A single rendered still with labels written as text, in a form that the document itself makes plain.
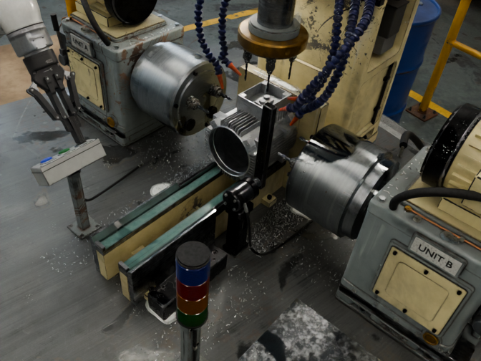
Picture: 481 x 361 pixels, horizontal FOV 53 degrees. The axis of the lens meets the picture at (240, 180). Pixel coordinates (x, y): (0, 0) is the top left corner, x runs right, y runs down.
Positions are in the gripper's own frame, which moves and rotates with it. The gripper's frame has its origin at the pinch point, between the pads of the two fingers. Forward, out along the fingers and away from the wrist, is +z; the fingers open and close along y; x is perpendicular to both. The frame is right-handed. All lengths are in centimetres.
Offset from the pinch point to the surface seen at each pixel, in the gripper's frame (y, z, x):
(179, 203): 13.8, 29.3, -9.5
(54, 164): -9.9, 4.9, -3.5
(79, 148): -2.5, 4.3, -3.4
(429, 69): 328, 87, 69
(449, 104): 288, 105, 41
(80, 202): -5.4, 18.7, 5.4
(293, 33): 43, -3, -41
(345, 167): 34, 28, -53
